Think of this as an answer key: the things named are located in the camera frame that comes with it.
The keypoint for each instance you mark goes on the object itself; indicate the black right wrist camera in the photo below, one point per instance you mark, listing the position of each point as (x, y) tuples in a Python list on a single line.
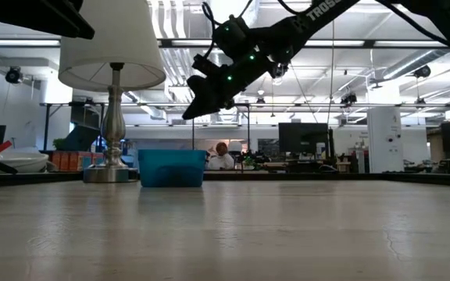
[(231, 37)]

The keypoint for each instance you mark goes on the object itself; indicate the white bowl stack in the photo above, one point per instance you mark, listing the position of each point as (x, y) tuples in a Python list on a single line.
[(26, 162)]

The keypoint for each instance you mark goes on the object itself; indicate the white round object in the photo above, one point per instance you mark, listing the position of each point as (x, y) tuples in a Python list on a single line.
[(235, 146)]

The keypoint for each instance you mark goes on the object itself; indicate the white cabinet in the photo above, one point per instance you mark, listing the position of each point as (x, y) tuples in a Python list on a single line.
[(385, 156)]

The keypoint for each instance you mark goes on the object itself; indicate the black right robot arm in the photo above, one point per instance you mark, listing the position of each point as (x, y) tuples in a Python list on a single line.
[(311, 19)]

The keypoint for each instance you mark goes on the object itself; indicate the white shade silver table lamp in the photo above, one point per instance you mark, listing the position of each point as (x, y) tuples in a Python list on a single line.
[(111, 39)]

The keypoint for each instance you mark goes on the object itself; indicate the black hanging camera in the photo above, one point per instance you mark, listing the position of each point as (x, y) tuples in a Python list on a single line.
[(349, 99)]

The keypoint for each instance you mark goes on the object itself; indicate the dark tilted panel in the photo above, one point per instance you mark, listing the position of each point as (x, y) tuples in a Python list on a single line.
[(80, 138)]

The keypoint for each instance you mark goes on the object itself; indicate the black ceiling camera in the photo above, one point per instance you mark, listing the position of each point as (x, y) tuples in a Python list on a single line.
[(14, 75), (422, 71)]

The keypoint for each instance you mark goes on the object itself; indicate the black table frame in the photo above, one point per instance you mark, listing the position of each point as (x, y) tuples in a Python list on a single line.
[(326, 177)]

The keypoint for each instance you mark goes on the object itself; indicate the person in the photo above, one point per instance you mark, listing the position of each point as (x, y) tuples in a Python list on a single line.
[(221, 161)]

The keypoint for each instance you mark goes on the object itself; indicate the teal plastic bin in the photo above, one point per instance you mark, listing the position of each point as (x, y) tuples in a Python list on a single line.
[(170, 168)]

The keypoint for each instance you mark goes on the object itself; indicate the small potted plant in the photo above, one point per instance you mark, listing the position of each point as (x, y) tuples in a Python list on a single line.
[(58, 143)]

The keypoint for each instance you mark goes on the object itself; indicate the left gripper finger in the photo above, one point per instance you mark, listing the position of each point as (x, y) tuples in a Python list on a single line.
[(65, 25)]

